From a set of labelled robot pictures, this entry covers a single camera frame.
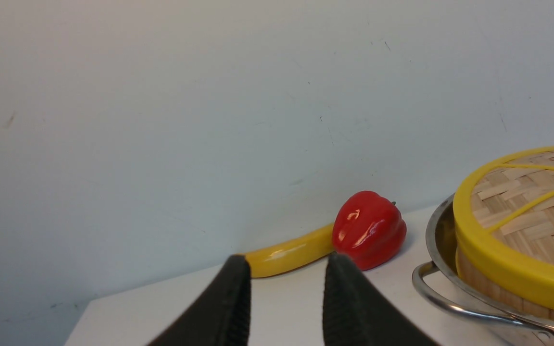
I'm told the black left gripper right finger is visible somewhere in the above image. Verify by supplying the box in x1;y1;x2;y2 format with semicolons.
322;253;437;346

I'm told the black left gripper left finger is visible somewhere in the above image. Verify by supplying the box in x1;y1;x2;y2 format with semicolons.
149;255;251;346

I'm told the bamboo steamer basket yellow rim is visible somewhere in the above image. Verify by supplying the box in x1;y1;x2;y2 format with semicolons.
455;249;554;321

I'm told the bamboo steamer lid yellow rim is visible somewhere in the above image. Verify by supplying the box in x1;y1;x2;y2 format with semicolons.
453;146;554;309

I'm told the stainless steel pot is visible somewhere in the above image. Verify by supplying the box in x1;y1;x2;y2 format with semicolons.
412;195;554;346

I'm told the yellow toy banana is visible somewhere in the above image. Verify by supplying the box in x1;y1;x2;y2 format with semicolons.
244;223;334;278

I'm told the red toy bell pepper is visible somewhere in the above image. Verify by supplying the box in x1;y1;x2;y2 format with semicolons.
331;191;407;271

